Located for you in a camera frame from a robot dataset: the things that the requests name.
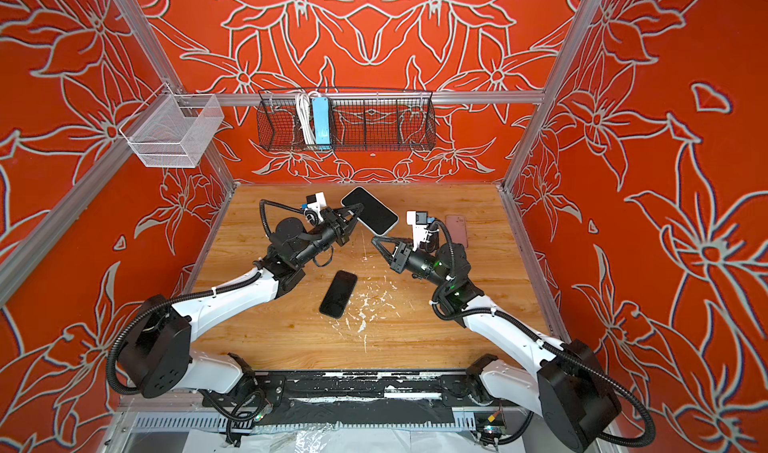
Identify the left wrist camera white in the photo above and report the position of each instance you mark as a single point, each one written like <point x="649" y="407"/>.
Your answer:
<point x="312" y="208"/>

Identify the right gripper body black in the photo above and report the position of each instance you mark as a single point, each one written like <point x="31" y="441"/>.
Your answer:
<point x="401" y="264"/>

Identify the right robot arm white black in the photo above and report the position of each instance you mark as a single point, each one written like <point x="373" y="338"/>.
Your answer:
<point x="563" y="383"/>

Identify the blue box in basket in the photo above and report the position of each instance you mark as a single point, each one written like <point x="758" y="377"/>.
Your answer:
<point x="321" y="118"/>

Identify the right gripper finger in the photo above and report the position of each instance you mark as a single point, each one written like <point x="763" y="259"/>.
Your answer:
<point x="381" y="242"/>
<point x="389" y="255"/>

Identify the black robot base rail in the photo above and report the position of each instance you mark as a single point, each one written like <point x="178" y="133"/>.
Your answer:
<point x="372" y="397"/>

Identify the pink phone case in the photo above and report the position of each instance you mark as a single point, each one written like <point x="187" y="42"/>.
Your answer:
<point x="457" y="228"/>

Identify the small green circuit board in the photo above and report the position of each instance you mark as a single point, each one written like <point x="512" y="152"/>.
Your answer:
<point x="490" y="429"/>

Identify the black smartphone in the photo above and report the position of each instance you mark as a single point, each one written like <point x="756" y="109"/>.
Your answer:
<point x="375" y="216"/>
<point x="338" y="294"/>

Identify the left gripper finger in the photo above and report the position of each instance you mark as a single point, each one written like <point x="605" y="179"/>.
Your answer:
<point x="353" y="210"/>
<point x="349" y="225"/>

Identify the white mesh wall basket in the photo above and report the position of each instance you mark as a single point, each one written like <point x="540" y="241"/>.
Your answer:
<point x="174" y="131"/>

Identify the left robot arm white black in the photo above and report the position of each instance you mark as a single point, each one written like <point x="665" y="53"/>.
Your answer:
<point x="153" y="354"/>

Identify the black wire wall basket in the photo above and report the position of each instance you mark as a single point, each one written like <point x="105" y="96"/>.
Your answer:
<point x="360" y="120"/>

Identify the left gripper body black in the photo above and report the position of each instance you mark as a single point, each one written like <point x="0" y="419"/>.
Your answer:
<point x="338" y="231"/>

